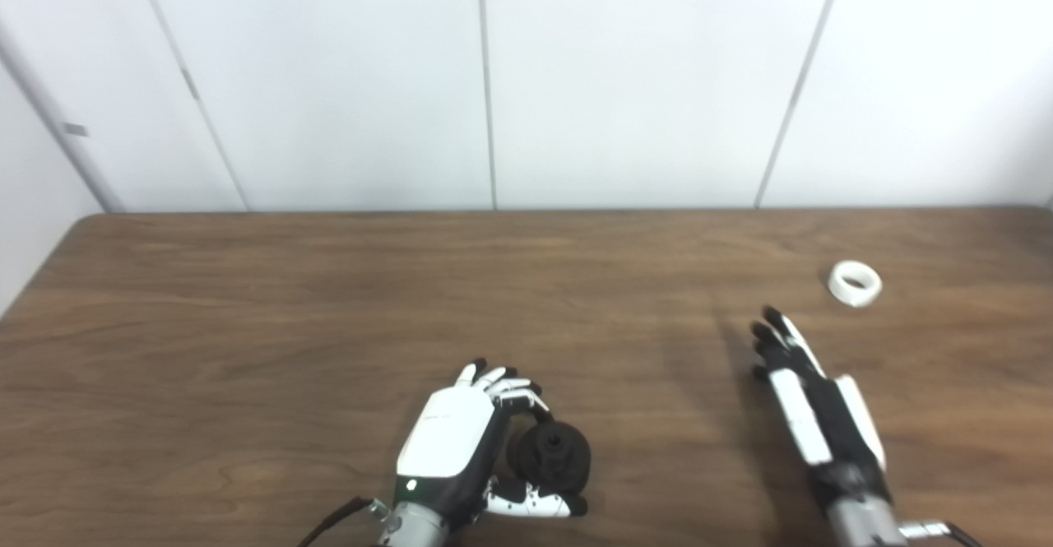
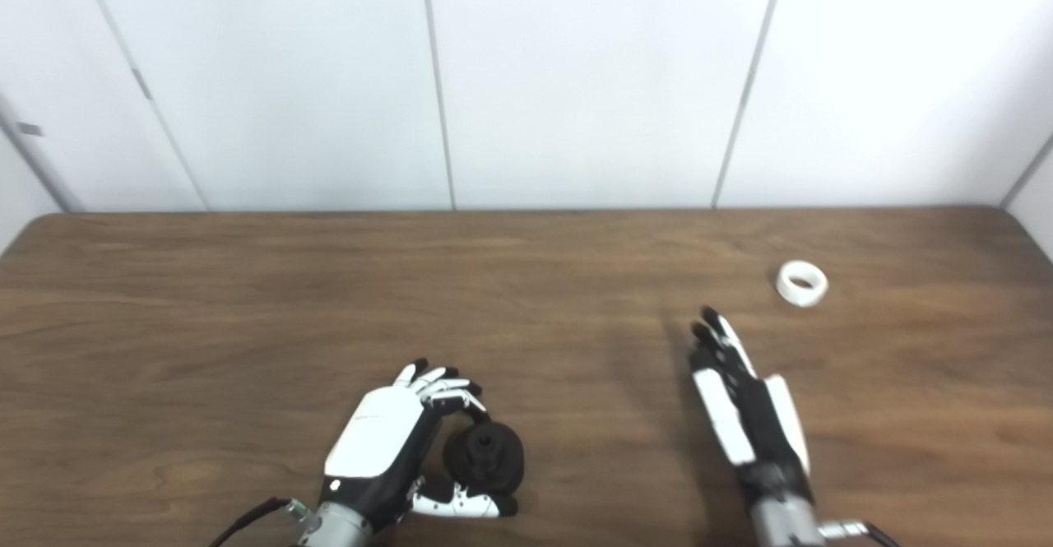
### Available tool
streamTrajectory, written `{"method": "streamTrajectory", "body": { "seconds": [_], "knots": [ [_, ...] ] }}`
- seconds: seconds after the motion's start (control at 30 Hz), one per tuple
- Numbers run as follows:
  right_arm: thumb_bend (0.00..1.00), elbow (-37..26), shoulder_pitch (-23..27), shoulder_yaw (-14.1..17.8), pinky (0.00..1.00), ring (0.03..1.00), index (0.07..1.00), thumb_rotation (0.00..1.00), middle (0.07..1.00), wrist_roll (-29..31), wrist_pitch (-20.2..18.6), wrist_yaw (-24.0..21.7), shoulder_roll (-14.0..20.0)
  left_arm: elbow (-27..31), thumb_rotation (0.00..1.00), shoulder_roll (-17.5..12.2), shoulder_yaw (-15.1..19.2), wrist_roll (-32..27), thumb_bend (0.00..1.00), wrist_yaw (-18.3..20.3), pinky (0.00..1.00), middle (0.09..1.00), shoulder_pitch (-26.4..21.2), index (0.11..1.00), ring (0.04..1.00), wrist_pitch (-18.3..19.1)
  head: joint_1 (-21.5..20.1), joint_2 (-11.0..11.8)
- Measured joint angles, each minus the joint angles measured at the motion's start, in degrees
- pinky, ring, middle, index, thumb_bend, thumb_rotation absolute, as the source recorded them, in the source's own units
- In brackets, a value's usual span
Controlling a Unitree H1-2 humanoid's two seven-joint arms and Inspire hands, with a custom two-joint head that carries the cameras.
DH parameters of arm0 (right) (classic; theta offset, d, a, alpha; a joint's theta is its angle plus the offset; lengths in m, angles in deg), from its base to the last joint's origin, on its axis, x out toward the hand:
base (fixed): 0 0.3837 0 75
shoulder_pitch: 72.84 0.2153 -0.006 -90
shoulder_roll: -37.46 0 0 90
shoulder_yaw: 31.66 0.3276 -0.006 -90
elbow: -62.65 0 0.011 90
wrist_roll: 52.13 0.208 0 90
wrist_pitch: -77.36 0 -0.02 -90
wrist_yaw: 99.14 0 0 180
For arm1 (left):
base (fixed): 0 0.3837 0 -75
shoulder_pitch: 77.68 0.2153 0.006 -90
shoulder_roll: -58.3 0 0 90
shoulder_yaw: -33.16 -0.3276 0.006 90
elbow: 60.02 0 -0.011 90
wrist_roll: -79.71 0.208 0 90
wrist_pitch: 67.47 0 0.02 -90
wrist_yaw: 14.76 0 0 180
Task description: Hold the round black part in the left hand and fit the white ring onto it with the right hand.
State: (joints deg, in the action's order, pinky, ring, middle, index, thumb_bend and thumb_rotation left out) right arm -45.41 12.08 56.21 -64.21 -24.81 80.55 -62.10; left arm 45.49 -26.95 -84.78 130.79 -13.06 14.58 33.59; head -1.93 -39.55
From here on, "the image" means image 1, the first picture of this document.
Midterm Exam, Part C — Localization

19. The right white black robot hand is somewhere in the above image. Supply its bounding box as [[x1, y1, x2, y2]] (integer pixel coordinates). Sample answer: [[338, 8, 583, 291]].
[[750, 306, 894, 512]]

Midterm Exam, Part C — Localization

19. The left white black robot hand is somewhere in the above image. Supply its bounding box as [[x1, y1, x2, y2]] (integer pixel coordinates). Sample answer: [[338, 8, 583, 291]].
[[393, 358, 590, 525]]

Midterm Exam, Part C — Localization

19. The round black part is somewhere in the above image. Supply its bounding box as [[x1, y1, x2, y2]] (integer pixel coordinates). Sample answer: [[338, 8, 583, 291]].
[[508, 420, 592, 499]]

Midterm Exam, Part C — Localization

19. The white ring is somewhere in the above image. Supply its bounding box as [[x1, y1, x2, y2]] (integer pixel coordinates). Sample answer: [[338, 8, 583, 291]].
[[828, 261, 884, 308]]

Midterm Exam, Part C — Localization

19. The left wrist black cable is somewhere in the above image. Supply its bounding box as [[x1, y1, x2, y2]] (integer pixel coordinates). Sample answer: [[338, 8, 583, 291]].
[[296, 495, 389, 547]]

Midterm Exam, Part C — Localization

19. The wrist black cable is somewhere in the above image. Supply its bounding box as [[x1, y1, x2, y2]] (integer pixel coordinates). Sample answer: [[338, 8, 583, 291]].
[[296, 495, 389, 547], [898, 519, 960, 547]]

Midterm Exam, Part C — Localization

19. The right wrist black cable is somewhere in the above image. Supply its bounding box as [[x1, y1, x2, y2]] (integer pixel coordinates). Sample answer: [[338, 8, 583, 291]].
[[898, 519, 960, 547]]

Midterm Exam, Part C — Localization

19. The grey wall corner strip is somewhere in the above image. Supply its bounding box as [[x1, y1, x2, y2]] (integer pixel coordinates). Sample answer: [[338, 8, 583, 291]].
[[0, 25, 125, 214]]

